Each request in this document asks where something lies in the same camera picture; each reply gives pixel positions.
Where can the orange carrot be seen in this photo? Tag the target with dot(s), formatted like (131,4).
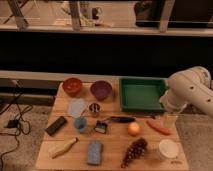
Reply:
(158,128)

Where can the black rectangular block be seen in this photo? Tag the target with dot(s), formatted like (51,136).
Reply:
(55,126)

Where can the small metal cup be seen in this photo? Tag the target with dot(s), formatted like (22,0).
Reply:
(94,108)

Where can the white round container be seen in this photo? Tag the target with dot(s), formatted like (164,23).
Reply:
(167,149)

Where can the red bowl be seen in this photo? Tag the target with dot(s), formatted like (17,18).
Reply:
(72,86)

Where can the small black square object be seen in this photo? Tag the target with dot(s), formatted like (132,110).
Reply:
(101,127)

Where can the blue plastic cup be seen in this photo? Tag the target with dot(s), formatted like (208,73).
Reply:
(80,124)

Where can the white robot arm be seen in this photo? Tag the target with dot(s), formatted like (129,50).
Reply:
(190,86)

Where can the dark grape bunch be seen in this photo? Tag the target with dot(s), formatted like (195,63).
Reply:
(136,150)

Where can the blue sponge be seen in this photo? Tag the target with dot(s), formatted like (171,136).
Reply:
(94,153)

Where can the black handled brush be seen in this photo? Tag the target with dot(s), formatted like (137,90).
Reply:
(119,119)

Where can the purple bowl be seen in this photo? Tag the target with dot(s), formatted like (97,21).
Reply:
(101,89)

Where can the green plastic tray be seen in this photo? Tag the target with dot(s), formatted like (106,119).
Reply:
(141,95)

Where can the translucent plastic lid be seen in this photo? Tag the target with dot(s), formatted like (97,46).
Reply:
(76,107)

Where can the orange apple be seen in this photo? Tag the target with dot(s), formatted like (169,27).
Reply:
(133,129)

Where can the wooden baguette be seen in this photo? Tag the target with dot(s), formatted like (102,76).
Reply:
(62,147)

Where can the clear yellowish glass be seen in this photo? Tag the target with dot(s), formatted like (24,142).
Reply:
(169,120)

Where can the black power adapter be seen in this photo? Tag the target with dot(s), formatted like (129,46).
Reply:
(12,123)

